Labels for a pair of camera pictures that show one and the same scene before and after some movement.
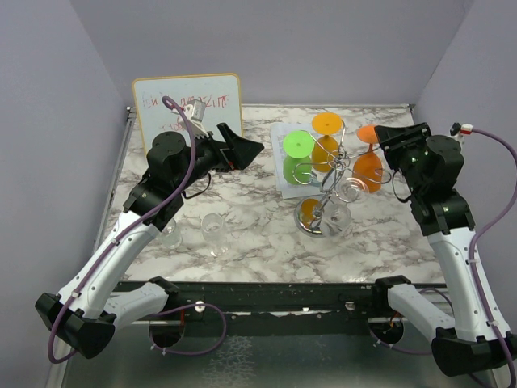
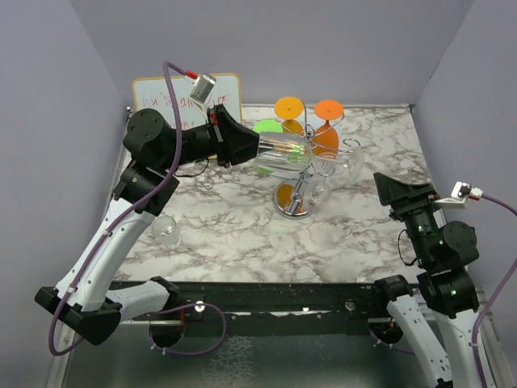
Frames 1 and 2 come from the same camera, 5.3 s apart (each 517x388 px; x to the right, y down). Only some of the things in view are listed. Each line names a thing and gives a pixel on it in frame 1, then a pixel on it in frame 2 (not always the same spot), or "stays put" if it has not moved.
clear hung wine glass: (336, 220) to (319, 196)
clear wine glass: (212, 227) to (290, 153)
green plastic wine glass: (298, 146) to (267, 125)
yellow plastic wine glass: (325, 153) to (290, 107)
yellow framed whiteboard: (221, 92) stays put
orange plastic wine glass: (367, 170) to (325, 139)
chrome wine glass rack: (336, 175) to (292, 198)
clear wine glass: (169, 239) stays put
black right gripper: (392, 137) to (393, 191)
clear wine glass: (351, 190) to (325, 166)
